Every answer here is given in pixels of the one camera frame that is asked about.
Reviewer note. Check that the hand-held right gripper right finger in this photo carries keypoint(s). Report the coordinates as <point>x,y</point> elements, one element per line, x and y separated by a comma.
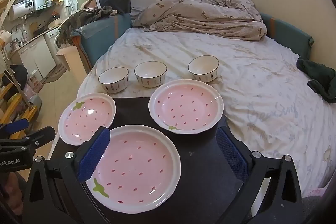
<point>232,154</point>

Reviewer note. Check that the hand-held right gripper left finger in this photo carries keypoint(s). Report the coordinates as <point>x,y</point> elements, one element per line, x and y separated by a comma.
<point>94,155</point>

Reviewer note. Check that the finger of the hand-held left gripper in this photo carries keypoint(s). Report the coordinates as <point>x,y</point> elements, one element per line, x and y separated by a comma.
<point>15,126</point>
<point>42,136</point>

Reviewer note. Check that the pink strawberry plate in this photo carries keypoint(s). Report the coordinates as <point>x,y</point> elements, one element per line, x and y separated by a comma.
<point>86,117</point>
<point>139,161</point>
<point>187,106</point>

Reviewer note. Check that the white bowl with dark rim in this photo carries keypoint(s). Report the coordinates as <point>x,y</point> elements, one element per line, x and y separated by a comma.
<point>113,81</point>
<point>203,67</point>
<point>150,74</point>

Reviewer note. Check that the black bag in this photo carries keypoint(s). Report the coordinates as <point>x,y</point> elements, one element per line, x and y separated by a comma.
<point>19,74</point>

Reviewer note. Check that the white kitchen counter cabinet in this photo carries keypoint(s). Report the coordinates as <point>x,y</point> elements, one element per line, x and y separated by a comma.
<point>34,56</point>

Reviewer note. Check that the white printed bed sheet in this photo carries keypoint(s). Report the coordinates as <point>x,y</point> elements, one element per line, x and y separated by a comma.
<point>249,77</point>

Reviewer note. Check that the beige box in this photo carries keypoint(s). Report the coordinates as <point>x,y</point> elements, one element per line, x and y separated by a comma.
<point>68,57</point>

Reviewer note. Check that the white washing machine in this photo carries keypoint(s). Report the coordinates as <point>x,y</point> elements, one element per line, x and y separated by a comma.
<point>53,43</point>

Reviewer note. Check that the white water heater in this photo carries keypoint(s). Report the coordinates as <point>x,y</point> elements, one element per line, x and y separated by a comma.
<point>22,9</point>

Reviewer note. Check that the dark green cloth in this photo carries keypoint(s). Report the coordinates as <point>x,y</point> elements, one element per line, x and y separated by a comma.
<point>319,75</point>

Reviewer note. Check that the olive clothes pile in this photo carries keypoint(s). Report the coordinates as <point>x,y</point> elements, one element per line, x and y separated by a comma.
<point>78,20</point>

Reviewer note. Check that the white hanging shirt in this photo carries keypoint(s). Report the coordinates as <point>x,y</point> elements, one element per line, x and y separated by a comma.
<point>71,3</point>

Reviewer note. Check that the beige printed duvet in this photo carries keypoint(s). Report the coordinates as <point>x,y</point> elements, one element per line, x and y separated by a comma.
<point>204,11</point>

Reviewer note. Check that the teal padded bed frame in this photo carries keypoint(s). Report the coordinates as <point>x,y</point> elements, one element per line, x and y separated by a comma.
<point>102,37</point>

